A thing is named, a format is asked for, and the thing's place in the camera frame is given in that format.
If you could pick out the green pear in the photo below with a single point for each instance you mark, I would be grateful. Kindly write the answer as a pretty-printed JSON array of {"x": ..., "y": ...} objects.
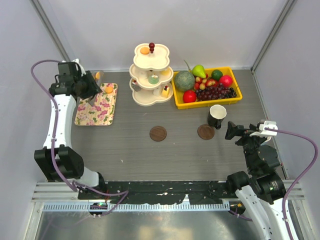
[{"x": 199, "y": 71}]

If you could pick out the right wooden coaster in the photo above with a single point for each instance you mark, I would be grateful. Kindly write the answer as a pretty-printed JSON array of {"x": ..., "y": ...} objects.
[{"x": 205, "y": 132}]

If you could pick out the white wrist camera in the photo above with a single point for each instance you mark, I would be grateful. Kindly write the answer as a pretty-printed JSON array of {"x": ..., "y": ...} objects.
[
  {"x": 265, "y": 129},
  {"x": 75, "y": 69}
]

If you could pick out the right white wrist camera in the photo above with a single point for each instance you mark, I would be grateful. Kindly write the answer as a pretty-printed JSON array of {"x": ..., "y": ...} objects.
[{"x": 265, "y": 129}]

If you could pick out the left wooden coaster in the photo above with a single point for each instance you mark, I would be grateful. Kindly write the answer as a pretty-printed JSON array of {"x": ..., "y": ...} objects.
[{"x": 158, "y": 133}]

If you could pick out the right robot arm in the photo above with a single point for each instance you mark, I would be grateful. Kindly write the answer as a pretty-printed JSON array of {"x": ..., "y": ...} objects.
[{"x": 260, "y": 188}]

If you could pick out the white cable duct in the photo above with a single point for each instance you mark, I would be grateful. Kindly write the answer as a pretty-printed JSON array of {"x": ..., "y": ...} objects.
[{"x": 87, "y": 206}]

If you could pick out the black mug white inside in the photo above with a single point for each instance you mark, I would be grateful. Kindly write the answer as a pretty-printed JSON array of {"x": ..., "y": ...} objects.
[{"x": 216, "y": 115}]

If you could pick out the orange macaron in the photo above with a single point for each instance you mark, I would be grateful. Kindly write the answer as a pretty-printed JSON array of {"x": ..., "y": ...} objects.
[
  {"x": 108, "y": 89},
  {"x": 144, "y": 50},
  {"x": 98, "y": 75}
]

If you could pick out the yellow round dessert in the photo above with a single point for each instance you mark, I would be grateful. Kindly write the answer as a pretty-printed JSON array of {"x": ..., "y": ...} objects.
[{"x": 165, "y": 72}]

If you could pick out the green round dessert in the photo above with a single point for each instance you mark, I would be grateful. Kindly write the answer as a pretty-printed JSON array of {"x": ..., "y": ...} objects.
[{"x": 153, "y": 79}]

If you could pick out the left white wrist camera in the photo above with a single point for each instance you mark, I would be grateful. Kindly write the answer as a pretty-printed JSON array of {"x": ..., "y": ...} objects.
[{"x": 75, "y": 69}]

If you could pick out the pink red apple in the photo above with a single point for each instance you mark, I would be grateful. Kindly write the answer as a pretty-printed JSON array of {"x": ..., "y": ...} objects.
[{"x": 226, "y": 81}]

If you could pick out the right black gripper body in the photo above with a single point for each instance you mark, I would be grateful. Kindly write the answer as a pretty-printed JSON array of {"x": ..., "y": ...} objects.
[{"x": 249, "y": 143}]

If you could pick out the floral dessert tray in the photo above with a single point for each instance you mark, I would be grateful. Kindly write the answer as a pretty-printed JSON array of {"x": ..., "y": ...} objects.
[{"x": 103, "y": 111}]

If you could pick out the metal tongs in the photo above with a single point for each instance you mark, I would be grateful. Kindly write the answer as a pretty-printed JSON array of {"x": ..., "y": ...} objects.
[{"x": 92, "y": 101}]

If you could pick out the yellow cake slice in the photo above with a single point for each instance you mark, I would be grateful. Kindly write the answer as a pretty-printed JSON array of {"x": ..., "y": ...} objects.
[{"x": 165, "y": 91}]

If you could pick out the purple grape bunch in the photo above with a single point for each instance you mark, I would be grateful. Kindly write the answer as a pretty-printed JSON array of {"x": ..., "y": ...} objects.
[{"x": 211, "y": 93}]

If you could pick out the cream three-tier stand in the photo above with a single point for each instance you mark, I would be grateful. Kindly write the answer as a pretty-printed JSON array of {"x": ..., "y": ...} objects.
[{"x": 151, "y": 74}]

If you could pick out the red tomato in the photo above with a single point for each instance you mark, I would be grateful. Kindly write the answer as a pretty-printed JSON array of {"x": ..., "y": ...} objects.
[{"x": 189, "y": 96}]

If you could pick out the wooden coaster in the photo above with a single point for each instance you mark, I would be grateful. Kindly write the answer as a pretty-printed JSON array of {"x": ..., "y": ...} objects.
[
  {"x": 158, "y": 133},
  {"x": 205, "y": 132}
]

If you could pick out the chocolate swirl roll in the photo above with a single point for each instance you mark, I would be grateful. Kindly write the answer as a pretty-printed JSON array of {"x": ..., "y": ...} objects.
[{"x": 136, "y": 87}]

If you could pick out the white cake slice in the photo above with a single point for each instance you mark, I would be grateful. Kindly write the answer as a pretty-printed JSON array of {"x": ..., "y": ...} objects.
[{"x": 157, "y": 92}]

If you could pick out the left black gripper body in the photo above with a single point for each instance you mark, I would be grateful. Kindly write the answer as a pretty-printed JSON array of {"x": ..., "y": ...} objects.
[{"x": 80, "y": 80}]

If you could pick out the yellow plastic fruit bin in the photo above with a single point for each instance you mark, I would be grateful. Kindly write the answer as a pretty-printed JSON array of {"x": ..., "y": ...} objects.
[{"x": 226, "y": 70}]

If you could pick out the green melon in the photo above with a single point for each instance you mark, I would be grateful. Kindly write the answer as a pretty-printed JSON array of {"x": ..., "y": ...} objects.
[{"x": 184, "y": 81}]

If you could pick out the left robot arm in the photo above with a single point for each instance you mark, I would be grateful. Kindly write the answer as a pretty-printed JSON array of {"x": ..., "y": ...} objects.
[{"x": 57, "y": 159}]

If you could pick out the green lime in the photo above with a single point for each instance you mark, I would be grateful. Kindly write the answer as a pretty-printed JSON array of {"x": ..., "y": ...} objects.
[{"x": 216, "y": 74}]

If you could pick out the black grape bunch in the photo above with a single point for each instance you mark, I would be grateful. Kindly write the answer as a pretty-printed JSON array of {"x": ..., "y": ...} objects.
[{"x": 230, "y": 93}]

